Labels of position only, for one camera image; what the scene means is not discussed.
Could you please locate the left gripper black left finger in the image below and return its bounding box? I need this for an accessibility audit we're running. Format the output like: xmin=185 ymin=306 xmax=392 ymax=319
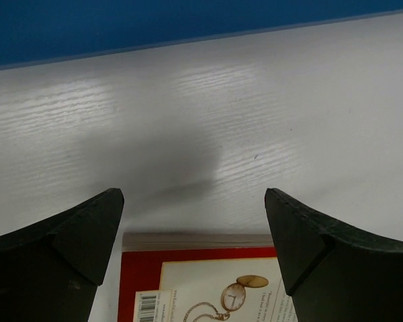
xmin=0 ymin=188 xmax=124 ymax=321

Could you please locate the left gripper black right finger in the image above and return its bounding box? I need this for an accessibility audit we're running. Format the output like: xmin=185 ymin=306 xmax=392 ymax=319
xmin=265 ymin=189 xmax=403 ymax=321

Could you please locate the red bordered cream book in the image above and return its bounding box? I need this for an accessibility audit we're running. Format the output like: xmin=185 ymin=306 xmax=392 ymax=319
xmin=118 ymin=233 xmax=297 ymax=321

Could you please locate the blue and yellow bookshelf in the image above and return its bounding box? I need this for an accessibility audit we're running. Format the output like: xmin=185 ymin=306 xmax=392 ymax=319
xmin=0 ymin=1 xmax=403 ymax=68

